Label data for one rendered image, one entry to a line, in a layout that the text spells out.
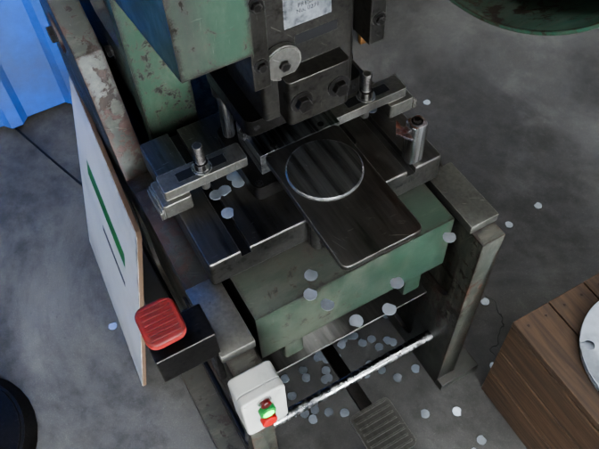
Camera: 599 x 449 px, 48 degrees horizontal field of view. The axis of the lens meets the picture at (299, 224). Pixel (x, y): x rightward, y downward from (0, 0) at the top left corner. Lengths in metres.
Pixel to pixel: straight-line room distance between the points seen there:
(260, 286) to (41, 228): 1.13
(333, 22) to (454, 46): 1.61
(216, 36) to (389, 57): 1.70
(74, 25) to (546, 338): 1.07
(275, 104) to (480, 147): 1.30
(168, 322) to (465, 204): 0.57
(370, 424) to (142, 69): 0.87
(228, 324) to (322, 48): 0.45
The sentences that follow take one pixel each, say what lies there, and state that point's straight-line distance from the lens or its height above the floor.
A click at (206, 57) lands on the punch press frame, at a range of 0.81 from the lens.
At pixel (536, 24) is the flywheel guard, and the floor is 0.98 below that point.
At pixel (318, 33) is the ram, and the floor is 1.01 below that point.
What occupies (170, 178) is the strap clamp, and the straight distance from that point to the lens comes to 1.13.
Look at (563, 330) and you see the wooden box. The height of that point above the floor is 0.35.
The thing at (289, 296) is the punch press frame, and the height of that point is 0.64.
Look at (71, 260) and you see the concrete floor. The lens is 2.03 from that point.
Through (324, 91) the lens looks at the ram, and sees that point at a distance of 0.97.
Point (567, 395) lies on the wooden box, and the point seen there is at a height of 0.33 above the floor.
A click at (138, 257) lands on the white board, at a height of 0.52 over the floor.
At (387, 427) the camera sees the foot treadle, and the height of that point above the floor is 0.16.
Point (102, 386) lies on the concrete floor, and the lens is 1.82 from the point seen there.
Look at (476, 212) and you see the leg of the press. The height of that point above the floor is 0.64.
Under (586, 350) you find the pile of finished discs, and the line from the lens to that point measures 1.46.
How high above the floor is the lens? 1.61
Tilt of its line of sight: 55 degrees down
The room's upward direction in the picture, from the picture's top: 3 degrees counter-clockwise
